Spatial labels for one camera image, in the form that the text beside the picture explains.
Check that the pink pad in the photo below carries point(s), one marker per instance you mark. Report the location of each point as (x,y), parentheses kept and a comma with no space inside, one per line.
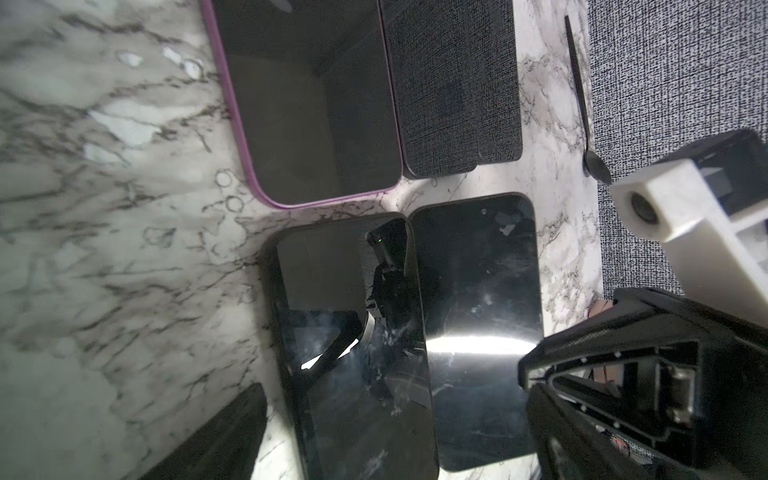
(599,306)

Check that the black phone purple stand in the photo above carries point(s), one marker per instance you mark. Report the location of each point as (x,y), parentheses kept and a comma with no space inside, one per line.
(455,80)

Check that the black stylus on table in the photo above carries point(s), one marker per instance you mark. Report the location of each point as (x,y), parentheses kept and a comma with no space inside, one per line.
(592,164)

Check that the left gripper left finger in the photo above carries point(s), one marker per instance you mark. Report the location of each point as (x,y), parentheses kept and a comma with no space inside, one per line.
(226,447)

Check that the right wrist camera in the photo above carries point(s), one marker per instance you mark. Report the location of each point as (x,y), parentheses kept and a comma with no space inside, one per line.
(706,205)

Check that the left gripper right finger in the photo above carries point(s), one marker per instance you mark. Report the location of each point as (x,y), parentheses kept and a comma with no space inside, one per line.
(568,446)

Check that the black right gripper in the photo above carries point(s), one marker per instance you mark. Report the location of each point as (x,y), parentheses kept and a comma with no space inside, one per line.
(683,383)

